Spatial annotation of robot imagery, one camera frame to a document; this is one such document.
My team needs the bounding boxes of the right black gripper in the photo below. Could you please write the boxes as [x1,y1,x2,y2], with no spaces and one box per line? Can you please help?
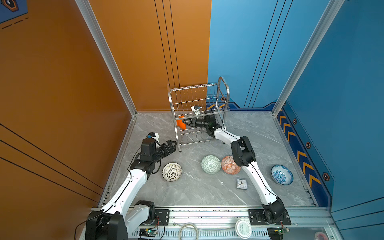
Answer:
[182,118,210,130]

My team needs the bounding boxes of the orange bowl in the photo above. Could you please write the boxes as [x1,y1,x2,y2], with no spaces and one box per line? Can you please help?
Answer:
[177,120,187,130]

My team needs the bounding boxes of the silver wire dish rack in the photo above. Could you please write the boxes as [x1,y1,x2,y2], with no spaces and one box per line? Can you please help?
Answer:
[167,77,230,152]

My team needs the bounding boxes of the blue white floral bowl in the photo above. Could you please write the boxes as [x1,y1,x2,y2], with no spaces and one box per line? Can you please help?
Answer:
[271,165,294,186]

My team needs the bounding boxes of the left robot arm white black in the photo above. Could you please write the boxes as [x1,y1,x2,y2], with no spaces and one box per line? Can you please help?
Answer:
[84,133,177,240]

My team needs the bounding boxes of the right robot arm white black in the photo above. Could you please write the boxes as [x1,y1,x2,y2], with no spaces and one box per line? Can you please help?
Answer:
[182,115,291,225]

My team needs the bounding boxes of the white black lattice bowl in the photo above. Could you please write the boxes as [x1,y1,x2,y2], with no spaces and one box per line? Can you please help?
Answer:
[162,163,182,182]

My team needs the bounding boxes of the green patterned bowl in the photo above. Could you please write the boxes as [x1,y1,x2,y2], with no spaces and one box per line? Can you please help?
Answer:
[201,155,221,175]

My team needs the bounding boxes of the red patterned bowl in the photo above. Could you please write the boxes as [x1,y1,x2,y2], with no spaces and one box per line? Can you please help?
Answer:
[221,156,241,175]

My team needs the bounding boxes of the small square clock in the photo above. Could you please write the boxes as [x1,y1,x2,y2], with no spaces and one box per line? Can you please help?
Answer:
[236,178,248,190]

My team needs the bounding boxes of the green circuit board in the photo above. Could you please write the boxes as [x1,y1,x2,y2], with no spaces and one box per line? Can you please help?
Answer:
[138,228,159,239]

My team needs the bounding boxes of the right circuit board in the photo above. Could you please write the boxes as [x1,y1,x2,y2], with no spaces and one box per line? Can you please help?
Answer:
[275,225,290,235]

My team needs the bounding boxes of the pink round object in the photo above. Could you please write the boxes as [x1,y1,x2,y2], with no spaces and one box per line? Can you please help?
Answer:
[314,232,329,240]

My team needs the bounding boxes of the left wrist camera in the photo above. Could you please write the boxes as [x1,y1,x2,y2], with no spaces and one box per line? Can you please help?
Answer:
[147,132,160,141]

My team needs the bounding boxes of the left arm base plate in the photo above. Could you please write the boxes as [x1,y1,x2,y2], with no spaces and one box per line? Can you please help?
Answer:
[143,208,170,226]

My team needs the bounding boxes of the coiled white cable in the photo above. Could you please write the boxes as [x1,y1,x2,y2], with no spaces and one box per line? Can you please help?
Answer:
[178,222,199,240]

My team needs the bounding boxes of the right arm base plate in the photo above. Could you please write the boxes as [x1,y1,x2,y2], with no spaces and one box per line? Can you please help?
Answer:
[248,209,292,226]

